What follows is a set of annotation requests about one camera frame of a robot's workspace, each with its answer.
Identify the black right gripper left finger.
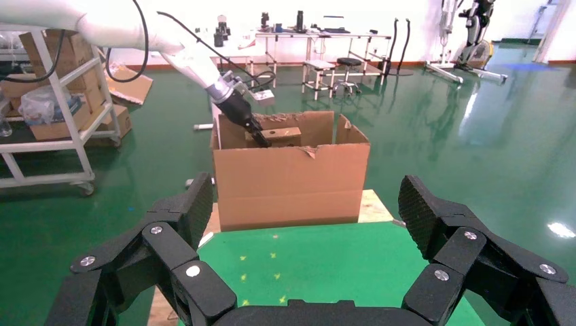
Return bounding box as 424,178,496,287
43,173,238,326

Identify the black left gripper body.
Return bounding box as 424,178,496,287
217,89,263,132

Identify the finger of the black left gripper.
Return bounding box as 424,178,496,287
250,120,274,149

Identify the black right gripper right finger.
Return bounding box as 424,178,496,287
398,175,576,326

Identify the small cardboard box with hole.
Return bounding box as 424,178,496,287
244,126,303,149

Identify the large open cardboard carton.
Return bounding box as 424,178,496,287
210,110,372,232

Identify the flat cardboard sheet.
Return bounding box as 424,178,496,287
105,65,154,107

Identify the brown cardboard storage box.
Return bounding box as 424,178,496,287
29,88,93,141
85,103,134,149
20,29,98,93

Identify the long white pipe table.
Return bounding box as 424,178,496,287
254,30,393,86

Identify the small white pipe table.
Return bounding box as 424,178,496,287
302,59,338,102

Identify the black swivel stool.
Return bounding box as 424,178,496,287
331,57,363,98

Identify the green table cloth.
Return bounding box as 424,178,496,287
177,221,486,326

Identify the black floor stand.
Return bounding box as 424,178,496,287
384,18,414,78

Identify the white wheeled shelf cart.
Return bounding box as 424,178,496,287
0,24,123,198

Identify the clear plastic bag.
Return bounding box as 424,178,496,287
18,84,84,127

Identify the black machine yellow wheel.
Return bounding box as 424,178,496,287
456,0,509,84

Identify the grey left wrist camera bracket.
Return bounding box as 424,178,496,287
225,71,276,108

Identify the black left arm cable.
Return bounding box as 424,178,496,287
0,0,276,91

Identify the white floor stand frame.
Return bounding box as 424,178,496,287
425,0,465,86

